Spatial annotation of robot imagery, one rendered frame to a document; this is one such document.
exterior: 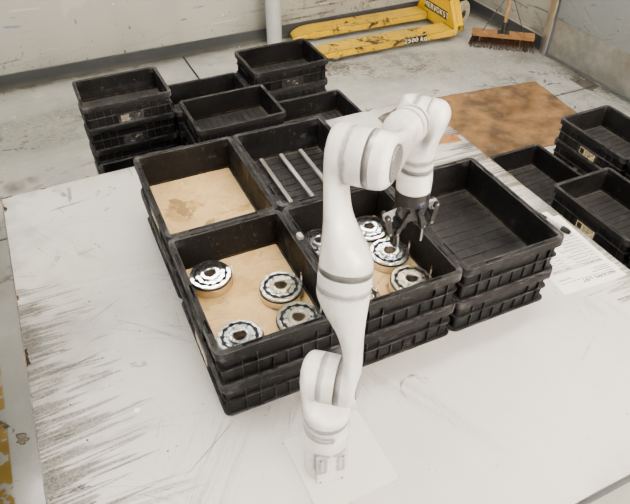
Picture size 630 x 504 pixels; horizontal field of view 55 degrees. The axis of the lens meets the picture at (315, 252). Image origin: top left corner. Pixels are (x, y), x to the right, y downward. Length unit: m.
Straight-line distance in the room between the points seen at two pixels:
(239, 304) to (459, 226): 0.65
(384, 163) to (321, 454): 0.62
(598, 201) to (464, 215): 1.10
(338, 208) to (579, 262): 1.10
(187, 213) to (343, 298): 0.87
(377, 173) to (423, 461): 0.72
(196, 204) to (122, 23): 2.94
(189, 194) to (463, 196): 0.81
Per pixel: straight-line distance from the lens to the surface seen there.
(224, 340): 1.37
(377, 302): 1.34
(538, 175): 3.06
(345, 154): 0.89
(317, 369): 1.09
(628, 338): 1.76
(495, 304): 1.63
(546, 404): 1.54
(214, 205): 1.78
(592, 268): 1.92
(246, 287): 1.52
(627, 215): 2.75
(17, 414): 2.51
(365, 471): 1.36
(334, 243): 0.95
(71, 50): 4.63
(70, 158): 3.75
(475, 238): 1.70
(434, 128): 1.19
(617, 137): 3.28
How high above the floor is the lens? 1.90
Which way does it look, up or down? 42 degrees down
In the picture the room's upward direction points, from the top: straight up
